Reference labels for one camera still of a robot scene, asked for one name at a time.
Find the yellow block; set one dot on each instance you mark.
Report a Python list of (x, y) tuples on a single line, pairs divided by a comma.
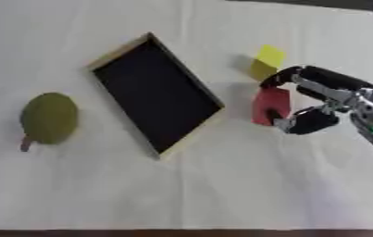
[(267, 62)]

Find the green toy pear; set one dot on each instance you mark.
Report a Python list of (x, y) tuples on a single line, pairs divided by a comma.
[(49, 118)]

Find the tan box with black inside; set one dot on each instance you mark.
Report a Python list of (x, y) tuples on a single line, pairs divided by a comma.
[(157, 94)]

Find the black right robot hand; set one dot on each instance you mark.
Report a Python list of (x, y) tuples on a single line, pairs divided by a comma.
[(329, 81)]

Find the red block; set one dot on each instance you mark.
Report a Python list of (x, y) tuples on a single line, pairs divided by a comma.
[(271, 102)]

